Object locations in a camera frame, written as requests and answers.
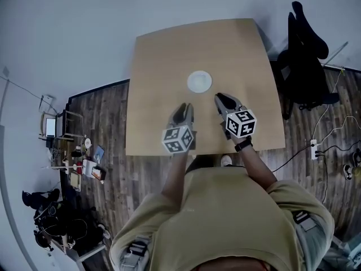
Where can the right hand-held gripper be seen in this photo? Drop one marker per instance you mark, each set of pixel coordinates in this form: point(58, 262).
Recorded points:
point(241, 123)

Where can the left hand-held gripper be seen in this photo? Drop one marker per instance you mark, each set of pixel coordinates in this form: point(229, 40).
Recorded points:
point(177, 140)

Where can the white round plate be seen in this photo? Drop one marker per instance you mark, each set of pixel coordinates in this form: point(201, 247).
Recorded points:
point(191, 87)

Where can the person's right forearm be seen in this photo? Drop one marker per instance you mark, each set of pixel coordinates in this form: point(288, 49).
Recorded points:
point(258, 168)

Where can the person's left forearm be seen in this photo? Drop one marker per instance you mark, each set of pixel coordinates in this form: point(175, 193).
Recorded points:
point(176, 174)

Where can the person's right hand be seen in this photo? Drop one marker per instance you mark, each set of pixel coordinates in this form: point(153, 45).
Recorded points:
point(241, 140)

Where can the black wristwatch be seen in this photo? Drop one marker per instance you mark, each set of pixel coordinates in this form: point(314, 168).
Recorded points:
point(243, 145)

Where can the white shoe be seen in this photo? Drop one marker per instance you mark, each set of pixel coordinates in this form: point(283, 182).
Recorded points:
point(226, 160)

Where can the black office chair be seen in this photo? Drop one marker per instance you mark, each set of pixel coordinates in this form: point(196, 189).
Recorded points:
point(304, 75)

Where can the blue folder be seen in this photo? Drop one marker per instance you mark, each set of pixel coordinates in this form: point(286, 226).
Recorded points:
point(99, 153)

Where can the white power strip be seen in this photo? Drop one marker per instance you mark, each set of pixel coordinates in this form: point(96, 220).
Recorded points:
point(314, 149)

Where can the white round roll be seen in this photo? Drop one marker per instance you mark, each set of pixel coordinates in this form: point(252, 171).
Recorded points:
point(88, 143)

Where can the orange brown box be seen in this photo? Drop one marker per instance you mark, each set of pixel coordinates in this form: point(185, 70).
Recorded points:
point(98, 174)

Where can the white cardboard box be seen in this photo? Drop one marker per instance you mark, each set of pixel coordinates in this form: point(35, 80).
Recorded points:
point(89, 166)

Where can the person's beige t-shirt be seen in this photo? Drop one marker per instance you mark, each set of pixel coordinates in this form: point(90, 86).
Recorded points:
point(220, 216)

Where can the wooden side stand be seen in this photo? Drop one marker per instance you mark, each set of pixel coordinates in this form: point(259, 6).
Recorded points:
point(72, 123)

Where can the small red object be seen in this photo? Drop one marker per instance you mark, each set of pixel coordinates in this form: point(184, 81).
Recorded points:
point(79, 170)

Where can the grey metal rod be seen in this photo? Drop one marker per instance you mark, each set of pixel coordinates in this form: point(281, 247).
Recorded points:
point(335, 53)

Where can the tan notebook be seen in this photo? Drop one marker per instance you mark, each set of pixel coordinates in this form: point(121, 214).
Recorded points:
point(75, 181)

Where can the open laptop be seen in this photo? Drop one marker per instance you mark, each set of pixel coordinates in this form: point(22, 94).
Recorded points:
point(50, 127)

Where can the black white sneaker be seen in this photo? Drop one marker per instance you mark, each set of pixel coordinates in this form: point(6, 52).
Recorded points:
point(357, 159)
point(347, 172)

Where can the pile of black bags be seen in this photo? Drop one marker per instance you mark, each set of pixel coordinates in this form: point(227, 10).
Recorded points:
point(70, 230)

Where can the black backpack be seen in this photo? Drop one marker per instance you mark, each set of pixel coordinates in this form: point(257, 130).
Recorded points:
point(39, 198)

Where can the grey low bench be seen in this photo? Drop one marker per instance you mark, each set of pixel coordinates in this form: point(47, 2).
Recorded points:
point(87, 251)

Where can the white wall box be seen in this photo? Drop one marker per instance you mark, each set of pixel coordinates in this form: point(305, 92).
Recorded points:
point(48, 100)

